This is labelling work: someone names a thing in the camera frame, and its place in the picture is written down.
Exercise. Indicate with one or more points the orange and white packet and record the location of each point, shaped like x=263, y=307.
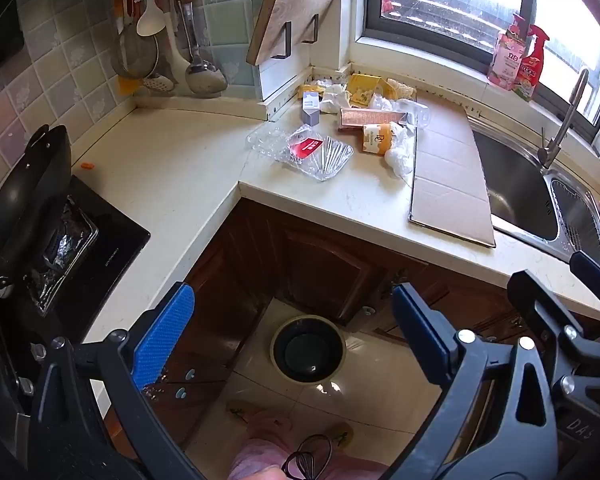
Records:
x=376, y=140

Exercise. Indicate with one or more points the brown cardboard sheet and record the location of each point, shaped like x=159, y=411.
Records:
x=450, y=175

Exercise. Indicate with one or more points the wooden cutting board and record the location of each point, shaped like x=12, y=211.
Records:
x=295, y=5

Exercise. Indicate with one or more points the yellow slipper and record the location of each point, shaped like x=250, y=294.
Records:
x=341, y=435

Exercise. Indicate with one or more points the steel mesh strainer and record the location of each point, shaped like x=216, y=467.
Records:
x=135, y=55

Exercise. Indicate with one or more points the wooden cabinet door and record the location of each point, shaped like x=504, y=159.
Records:
x=480, y=305
x=220, y=285
x=325, y=265

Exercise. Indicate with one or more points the steel ladle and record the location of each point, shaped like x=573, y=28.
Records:
x=205, y=80

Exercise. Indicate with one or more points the black frying pan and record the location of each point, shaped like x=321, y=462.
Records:
x=25, y=200

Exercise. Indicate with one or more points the white slotted spoon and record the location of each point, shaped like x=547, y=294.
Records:
x=157, y=82

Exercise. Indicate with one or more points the person's left leg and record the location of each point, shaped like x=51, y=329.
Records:
x=260, y=450

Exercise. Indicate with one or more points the white foam net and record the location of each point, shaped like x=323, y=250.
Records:
x=402, y=89

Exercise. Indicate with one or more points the black board bracket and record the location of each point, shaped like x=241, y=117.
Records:
x=282, y=55
x=312, y=40

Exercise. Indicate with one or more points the copper rectangular box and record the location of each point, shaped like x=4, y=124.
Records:
x=375, y=117

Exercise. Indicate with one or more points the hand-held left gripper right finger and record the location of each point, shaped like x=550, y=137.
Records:
x=422, y=335

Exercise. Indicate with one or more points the clear plastic wrap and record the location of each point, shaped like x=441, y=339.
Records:
x=336, y=100

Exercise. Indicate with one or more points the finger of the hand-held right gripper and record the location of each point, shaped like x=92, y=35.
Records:
x=592, y=270
x=522, y=290

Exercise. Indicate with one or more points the red spray bottle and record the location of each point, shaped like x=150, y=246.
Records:
x=530, y=70

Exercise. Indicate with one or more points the aluminium foil sheet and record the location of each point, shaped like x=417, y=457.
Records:
x=60, y=250

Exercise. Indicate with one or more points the black gas stove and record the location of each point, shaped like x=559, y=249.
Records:
x=120, y=235

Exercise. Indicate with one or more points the steel faucet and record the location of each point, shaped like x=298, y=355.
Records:
x=565, y=120

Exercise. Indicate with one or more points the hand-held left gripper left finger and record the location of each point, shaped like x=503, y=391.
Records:
x=165, y=340

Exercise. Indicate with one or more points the small white carton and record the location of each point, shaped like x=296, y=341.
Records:
x=311, y=110

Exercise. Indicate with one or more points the yellow wrapper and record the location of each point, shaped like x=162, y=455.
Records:
x=310, y=91

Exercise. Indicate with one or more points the person's right leg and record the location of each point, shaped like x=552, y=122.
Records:
x=360, y=470

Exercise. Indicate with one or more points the white plastic bag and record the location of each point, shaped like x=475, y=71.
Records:
x=400, y=152

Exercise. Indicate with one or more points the metal cabinet knob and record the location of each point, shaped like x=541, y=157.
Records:
x=366, y=310
x=180, y=393
x=188, y=374

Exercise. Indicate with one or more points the beige rimmed trash bin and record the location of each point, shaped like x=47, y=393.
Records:
x=307, y=350

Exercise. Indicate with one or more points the clear plastic egg tray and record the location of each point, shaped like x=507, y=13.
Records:
x=267, y=142

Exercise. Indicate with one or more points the red cloth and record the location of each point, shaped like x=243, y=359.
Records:
x=387, y=2

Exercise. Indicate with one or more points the yellow box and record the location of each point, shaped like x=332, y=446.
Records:
x=367, y=90

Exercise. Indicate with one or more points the clear plastic bottle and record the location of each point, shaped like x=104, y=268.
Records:
x=415, y=112

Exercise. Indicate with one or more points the clear package red label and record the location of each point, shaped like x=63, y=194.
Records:
x=315, y=152

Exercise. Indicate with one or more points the steel sink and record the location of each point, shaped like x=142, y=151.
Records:
x=515, y=185

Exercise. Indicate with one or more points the person's leg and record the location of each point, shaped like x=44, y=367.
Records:
x=260, y=450
x=360, y=470

